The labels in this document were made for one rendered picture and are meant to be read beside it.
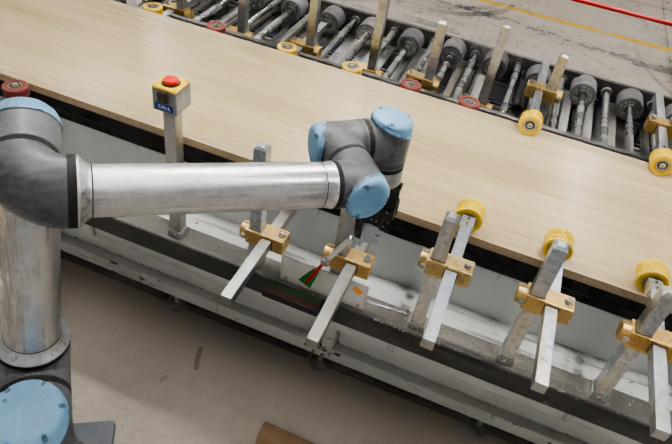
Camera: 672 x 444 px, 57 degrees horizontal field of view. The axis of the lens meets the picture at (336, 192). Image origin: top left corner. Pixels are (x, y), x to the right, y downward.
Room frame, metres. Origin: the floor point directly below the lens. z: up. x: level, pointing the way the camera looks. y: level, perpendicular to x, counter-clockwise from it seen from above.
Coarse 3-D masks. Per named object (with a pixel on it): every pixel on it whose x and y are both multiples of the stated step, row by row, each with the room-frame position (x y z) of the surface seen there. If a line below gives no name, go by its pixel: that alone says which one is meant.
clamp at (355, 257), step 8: (328, 248) 1.18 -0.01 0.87; (352, 248) 1.20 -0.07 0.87; (336, 256) 1.16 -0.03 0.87; (352, 256) 1.17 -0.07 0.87; (360, 256) 1.17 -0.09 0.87; (336, 264) 1.16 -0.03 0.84; (344, 264) 1.15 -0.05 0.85; (352, 264) 1.15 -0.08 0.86; (360, 264) 1.14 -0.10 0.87; (368, 264) 1.15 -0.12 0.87; (360, 272) 1.14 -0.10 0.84; (368, 272) 1.13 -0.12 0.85
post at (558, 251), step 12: (552, 252) 1.04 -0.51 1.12; (564, 252) 1.03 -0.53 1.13; (552, 264) 1.04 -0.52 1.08; (540, 276) 1.04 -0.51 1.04; (552, 276) 1.03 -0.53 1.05; (540, 288) 1.04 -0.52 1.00; (528, 312) 1.04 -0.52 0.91; (516, 324) 1.04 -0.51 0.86; (528, 324) 1.03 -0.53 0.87; (516, 336) 1.04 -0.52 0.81; (504, 348) 1.04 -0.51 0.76; (516, 348) 1.03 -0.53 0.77
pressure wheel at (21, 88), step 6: (6, 84) 1.64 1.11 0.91; (12, 84) 1.64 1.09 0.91; (18, 84) 1.66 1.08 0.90; (24, 84) 1.66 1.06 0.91; (6, 90) 1.61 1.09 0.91; (12, 90) 1.62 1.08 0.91; (18, 90) 1.62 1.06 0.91; (24, 90) 1.64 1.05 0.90; (6, 96) 1.61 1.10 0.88; (12, 96) 1.61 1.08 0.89; (18, 96) 1.62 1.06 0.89; (24, 96) 1.63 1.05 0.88
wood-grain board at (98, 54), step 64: (0, 0) 2.23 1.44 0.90; (64, 0) 2.32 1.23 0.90; (0, 64) 1.77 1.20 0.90; (64, 64) 1.83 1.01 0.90; (128, 64) 1.90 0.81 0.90; (192, 64) 1.98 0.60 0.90; (256, 64) 2.06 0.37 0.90; (320, 64) 2.14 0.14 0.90; (192, 128) 1.58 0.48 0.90; (256, 128) 1.64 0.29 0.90; (448, 128) 1.83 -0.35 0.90; (512, 128) 1.91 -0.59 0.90; (448, 192) 1.47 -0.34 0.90; (512, 192) 1.53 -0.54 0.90; (576, 192) 1.58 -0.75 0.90; (640, 192) 1.64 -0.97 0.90; (512, 256) 1.26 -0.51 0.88; (576, 256) 1.28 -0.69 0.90; (640, 256) 1.33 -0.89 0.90
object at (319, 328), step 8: (360, 248) 1.21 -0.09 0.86; (344, 272) 1.11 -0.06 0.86; (352, 272) 1.12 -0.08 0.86; (344, 280) 1.09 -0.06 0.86; (336, 288) 1.05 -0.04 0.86; (344, 288) 1.06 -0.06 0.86; (328, 296) 1.02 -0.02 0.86; (336, 296) 1.03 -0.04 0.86; (328, 304) 1.00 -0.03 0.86; (336, 304) 1.00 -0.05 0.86; (320, 312) 0.97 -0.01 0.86; (328, 312) 0.97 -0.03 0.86; (320, 320) 0.94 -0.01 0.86; (328, 320) 0.95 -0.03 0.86; (312, 328) 0.92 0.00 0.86; (320, 328) 0.92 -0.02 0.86; (312, 336) 0.89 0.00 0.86; (320, 336) 0.90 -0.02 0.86; (312, 344) 0.88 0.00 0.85
